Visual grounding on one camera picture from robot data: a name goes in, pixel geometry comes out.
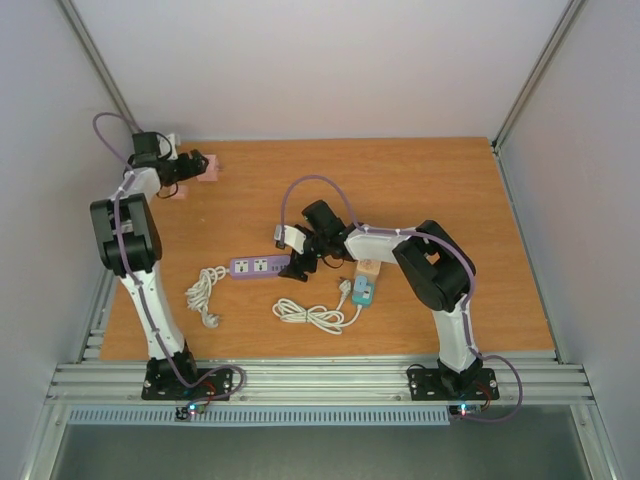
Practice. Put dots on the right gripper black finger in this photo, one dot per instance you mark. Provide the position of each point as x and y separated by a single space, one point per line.
294 272
309 263

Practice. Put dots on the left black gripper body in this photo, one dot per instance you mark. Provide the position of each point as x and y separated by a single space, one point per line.
178 173

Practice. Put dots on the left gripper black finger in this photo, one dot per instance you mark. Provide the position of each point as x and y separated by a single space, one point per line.
198 159
196 170

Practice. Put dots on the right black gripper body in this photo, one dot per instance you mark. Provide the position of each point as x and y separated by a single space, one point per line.
318 243

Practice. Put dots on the large pink cube plug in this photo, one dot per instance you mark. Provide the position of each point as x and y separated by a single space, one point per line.
211 173

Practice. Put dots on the small pink plug adapter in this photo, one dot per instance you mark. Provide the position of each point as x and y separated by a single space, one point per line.
179 193

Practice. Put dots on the purple power strip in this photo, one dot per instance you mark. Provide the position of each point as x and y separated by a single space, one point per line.
258 267

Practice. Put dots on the teal power strip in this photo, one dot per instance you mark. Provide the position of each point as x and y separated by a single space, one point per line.
359 301

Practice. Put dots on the small blue plug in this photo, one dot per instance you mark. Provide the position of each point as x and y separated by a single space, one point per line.
362 287

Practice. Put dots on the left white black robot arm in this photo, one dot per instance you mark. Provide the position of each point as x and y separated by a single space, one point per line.
130 247

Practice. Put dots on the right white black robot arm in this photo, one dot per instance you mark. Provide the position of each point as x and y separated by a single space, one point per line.
439 274

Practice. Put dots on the wooden cube plug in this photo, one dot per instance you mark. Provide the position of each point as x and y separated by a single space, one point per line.
370 269

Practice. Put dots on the left small circuit board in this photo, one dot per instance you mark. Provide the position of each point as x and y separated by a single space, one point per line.
190 411

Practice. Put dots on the small circuit board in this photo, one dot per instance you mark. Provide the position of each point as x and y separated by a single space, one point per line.
190 411
466 410

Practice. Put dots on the right small circuit board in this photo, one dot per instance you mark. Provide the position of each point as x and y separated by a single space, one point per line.
466 410

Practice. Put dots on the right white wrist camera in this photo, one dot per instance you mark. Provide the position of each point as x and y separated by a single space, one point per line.
290 236

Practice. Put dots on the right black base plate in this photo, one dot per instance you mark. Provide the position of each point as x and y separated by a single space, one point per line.
426 384

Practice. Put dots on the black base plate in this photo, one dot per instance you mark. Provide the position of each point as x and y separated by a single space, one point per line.
210 382
426 384

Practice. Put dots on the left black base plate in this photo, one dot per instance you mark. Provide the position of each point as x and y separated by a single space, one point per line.
210 382

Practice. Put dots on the aluminium front rail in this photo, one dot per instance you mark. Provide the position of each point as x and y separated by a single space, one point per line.
311 383

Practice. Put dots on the blue slotted cable duct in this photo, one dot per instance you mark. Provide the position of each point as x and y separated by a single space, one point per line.
261 416

